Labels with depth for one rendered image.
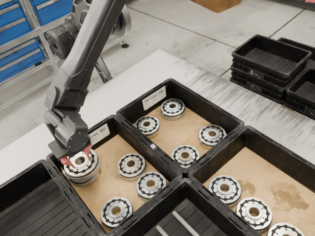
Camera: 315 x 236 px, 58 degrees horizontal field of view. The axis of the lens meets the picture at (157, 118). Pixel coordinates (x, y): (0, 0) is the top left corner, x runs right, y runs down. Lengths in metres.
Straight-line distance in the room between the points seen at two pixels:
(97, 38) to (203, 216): 0.61
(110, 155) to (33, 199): 0.31
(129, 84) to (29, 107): 1.50
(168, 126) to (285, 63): 1.16
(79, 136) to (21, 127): 2.10
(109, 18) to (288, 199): 0.75
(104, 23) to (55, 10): 2.17
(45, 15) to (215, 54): 1.64
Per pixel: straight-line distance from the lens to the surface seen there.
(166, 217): 0.95
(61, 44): 1.70
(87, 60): 0.66
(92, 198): 1.04
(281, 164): 1.04
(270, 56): 2.16
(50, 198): 1.10
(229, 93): 1.50
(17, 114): 2.92
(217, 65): 2.88
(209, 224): 0.94
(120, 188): 1.03
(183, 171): 0.91
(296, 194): 1.03
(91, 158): 0.88
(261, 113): 1.41
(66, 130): 0.69
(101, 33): 0.65
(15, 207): 1.15
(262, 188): 1.01
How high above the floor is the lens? 1.69
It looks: 45 degrees down
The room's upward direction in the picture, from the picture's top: 10 degrees counter-clockwise
